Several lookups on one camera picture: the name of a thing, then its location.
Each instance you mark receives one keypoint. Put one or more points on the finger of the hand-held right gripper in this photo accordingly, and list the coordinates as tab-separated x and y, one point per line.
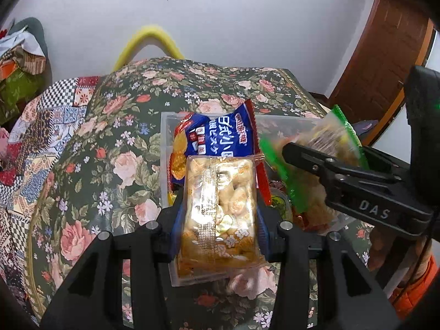
388	165
316	163

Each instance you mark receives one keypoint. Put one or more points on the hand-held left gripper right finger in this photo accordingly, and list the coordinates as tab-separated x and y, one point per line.
263	233

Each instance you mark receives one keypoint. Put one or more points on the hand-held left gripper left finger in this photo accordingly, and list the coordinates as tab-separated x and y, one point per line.
178	233

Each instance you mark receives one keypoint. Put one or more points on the green-edged clear snack packet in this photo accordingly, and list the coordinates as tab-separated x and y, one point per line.
330	134

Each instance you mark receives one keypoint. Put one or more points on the green jelly cup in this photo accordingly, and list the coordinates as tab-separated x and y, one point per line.
282	204

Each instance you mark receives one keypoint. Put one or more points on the orange-edged clear cracker packet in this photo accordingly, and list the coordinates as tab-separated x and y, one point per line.
220	213

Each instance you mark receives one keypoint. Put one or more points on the clear plastic box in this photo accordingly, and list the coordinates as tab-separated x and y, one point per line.
166	144

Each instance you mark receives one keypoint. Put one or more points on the blue biscuit packet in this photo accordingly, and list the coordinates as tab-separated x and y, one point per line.
220	134

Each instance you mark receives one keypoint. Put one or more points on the person's right forearm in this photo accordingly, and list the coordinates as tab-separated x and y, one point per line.
419	288

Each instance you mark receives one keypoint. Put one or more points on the floral blanket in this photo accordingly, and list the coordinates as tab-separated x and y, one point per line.
120	165

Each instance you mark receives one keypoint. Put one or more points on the wooden door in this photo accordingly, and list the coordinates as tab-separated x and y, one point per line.
385	58

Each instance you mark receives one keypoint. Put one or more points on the patchwork quilt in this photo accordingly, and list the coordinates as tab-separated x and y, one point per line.
34	127

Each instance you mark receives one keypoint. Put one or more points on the pile of patterned cloth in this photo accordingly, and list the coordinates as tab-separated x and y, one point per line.
20	68

